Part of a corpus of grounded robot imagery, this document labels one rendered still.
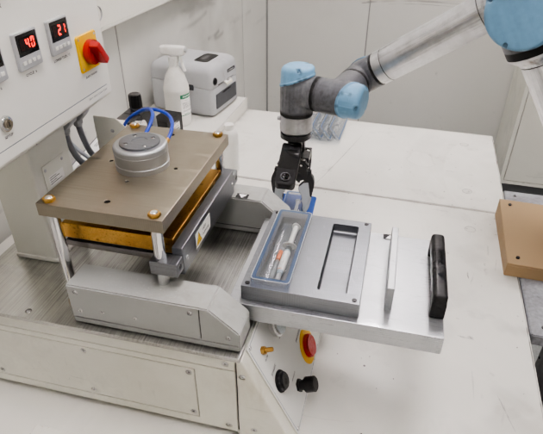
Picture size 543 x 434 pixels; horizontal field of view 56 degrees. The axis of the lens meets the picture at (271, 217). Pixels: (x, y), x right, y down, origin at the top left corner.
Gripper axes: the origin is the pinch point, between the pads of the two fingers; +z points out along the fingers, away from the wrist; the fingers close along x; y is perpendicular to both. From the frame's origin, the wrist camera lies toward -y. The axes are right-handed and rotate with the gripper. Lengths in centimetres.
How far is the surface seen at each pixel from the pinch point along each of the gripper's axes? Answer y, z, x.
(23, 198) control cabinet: -48, -27, 35
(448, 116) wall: 198, 48, -64
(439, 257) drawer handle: -45, -23, -28
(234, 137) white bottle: 19.8, -8.8, 19.8
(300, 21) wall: 205, 0, 28
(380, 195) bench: 15.5, 2.6, -21.8
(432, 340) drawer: -57, -18, -27
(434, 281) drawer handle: -50, -23, -27
